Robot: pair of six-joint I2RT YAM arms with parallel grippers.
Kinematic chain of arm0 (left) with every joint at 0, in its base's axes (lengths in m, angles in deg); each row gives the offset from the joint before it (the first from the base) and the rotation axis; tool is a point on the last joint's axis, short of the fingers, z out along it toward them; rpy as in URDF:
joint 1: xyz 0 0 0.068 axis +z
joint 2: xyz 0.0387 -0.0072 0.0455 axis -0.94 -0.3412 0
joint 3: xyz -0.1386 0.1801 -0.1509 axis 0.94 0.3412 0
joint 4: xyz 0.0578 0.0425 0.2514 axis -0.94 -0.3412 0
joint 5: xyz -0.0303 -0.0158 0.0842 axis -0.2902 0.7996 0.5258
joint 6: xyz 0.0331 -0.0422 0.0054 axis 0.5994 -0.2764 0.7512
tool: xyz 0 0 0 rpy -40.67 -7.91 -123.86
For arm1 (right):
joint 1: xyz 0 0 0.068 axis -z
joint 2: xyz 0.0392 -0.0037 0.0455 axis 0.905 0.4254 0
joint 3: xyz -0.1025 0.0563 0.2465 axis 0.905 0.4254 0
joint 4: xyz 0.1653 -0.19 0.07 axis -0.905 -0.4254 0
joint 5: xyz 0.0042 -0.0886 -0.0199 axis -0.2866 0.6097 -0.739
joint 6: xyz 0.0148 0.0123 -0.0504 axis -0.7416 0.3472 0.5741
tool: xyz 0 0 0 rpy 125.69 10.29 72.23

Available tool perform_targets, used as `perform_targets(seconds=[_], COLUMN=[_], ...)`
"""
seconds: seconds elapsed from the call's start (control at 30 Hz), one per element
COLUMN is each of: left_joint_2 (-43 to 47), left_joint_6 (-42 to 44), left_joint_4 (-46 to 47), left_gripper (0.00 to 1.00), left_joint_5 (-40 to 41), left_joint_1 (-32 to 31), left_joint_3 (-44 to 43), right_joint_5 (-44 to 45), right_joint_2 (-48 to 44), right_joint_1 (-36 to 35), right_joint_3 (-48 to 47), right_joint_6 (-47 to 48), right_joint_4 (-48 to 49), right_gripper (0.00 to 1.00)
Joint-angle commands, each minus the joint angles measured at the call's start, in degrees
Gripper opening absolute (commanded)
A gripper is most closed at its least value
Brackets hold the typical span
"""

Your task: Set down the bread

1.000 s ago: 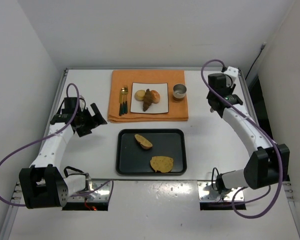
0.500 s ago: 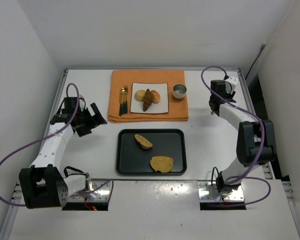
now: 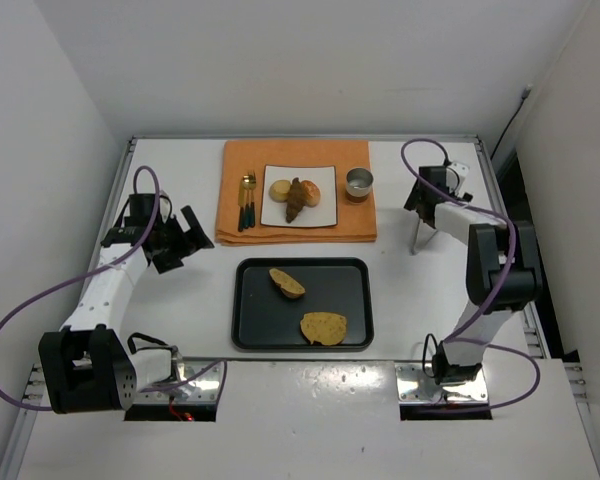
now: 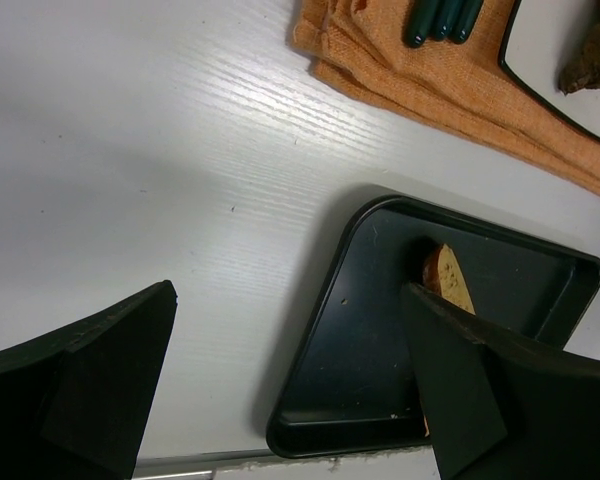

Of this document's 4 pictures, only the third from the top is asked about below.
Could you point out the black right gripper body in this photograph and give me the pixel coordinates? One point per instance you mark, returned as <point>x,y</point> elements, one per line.
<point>421,211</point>

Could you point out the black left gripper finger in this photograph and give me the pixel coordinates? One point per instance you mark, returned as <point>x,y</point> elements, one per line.
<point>166,260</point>
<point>196,237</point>

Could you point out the metal tongs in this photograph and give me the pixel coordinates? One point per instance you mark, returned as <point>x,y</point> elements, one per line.
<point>421,237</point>

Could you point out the small round bread roll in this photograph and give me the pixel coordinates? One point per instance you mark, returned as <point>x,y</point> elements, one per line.
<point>279,190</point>

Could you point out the brown croissant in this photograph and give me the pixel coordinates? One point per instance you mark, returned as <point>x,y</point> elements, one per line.
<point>296,200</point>

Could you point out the glazed round bun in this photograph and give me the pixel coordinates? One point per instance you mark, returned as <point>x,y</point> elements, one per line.
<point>312,193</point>

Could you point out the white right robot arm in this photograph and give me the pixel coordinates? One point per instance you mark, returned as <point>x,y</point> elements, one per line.
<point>503,272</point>

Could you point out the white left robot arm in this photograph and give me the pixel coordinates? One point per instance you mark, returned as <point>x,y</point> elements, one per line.
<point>86,365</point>

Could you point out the bread slice with crust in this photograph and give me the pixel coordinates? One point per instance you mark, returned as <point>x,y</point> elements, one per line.
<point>288,286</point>

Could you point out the large flat bread slice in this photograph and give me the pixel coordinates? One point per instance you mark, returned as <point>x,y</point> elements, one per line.
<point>324,328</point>

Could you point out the metal cup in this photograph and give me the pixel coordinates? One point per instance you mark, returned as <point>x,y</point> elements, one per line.
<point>358,184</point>

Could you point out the orange cloth placemat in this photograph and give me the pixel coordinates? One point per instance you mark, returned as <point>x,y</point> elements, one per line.
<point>356,222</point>

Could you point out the white square plate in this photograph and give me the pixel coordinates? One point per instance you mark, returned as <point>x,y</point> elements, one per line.
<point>272,213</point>

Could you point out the black baking tray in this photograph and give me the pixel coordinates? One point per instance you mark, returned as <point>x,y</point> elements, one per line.
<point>264,319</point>

